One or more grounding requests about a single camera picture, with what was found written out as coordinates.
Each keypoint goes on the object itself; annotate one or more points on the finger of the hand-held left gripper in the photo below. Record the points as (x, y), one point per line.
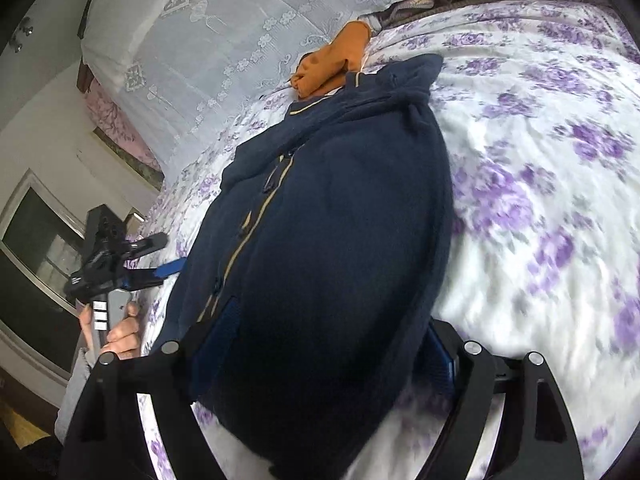
(170, 268)
(147, 245)

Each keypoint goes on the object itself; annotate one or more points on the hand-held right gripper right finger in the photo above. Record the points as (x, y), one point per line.
(444, 357)

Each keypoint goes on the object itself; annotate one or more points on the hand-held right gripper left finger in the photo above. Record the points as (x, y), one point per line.
(215, 332)

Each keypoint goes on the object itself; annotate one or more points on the navy knit cardigan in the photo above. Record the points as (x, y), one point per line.
(325, 235)

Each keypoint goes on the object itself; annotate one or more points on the person's left forearm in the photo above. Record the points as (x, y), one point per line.
(75, 395)

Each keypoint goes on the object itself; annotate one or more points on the person's left hand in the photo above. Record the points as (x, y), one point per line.
(125, 335)

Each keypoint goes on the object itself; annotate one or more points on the white framed window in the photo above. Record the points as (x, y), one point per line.
(35, 240)

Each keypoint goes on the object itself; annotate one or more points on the olive patterned quilt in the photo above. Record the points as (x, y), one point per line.
(135, 160)

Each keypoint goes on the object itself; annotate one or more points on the pink floral blanket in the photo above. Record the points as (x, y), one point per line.
(115, 120)

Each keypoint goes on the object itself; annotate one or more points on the brown wooden headboard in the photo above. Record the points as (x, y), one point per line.
(86, 40)

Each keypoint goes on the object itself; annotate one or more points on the purple floral bed sheet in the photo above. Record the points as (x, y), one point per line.
(525, 160)

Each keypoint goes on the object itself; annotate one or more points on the white lace cover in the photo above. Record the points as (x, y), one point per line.
(225, 25)

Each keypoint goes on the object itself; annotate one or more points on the orange folded garment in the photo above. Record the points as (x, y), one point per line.
(330, 60)

